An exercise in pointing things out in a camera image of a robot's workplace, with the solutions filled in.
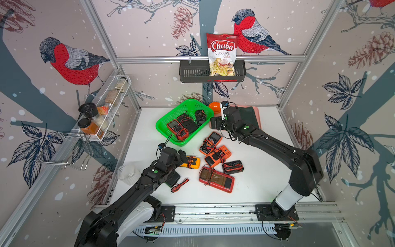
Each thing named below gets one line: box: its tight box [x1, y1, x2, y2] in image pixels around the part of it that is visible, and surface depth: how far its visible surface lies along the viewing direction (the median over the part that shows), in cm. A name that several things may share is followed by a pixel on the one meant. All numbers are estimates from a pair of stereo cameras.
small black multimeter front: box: [194, 109, 207, 127], surface depth 110 cm
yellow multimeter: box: [179, 155, 201, 170], surface depth 89 cm
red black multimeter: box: [166, 119, 190, 141], surface depth 102 cm
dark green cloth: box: [237, 106, 260, 130], surface depth 117 cm
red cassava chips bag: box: [206, 32, 239, 77], surface depth 85 cm
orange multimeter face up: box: [199, 131, 223, 156], surface depth 97 cm
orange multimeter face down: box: [204, 145, 232, 168], surface depth 90 cm
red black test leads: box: [170, 177, 190, 193], surface depth 83 cm
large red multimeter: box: [198, 166, 236, 194], surface depth 83 cm
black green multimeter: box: [165, 171, 181, 188], surface depth 83 cm
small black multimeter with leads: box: [222, 160, 245, 175], surface depth 87 cm
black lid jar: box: [78, 102, 99, 118], surface depth 63 cm
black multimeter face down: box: [176, 110, 199, 134], surface depth 109 cm
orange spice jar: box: [77, 117, 100, 135], surface depth 62 cm
